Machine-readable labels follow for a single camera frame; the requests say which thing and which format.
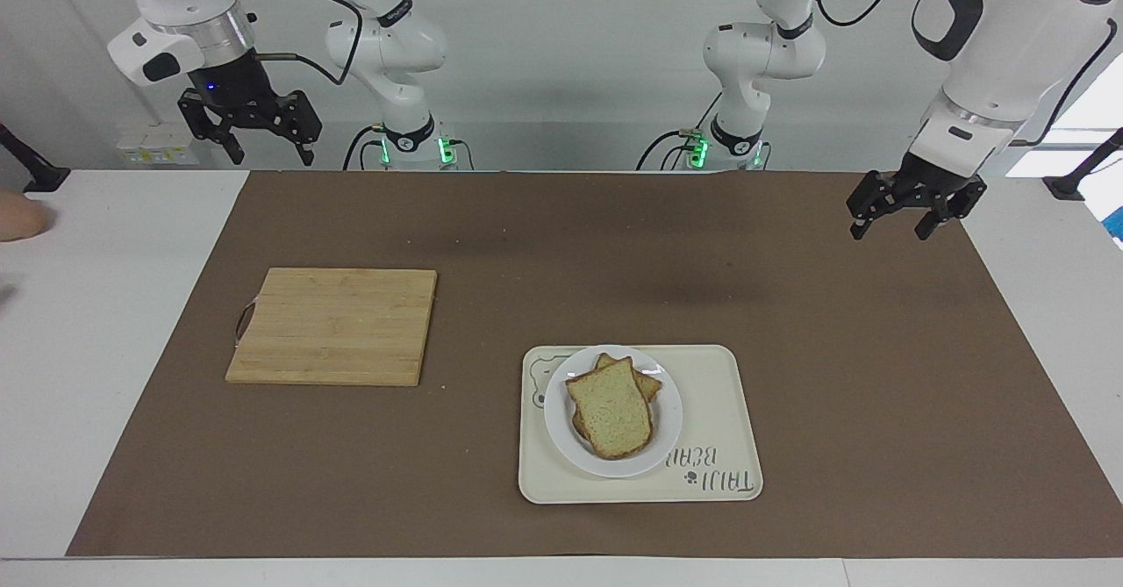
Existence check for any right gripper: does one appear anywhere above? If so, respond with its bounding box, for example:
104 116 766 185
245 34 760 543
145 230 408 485
177 54 322 168

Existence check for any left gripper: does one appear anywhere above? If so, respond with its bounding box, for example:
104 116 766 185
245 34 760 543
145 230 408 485
846 152 989 242

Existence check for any white round plate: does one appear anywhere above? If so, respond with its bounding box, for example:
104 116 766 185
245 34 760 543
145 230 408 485
543 344 684 480

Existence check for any black stand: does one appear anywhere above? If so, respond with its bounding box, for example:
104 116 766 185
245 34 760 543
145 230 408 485
0 122 72 195
1042 126 1123 201

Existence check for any wooden cutting board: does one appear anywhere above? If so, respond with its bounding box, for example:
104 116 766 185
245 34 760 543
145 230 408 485
224 267 439 388

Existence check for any person's hand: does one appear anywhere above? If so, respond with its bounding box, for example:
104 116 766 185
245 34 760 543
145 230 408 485
0 188 50 244

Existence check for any cream plastic tray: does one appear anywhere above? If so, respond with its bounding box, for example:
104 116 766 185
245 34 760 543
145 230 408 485
517 343 765 506

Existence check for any toasted bread slice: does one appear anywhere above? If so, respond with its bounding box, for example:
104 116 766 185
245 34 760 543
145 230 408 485
571 352 665 444
565 358 655 462

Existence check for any white wall socket strip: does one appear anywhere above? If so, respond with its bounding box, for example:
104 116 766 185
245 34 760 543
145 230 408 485
117 125 201 168

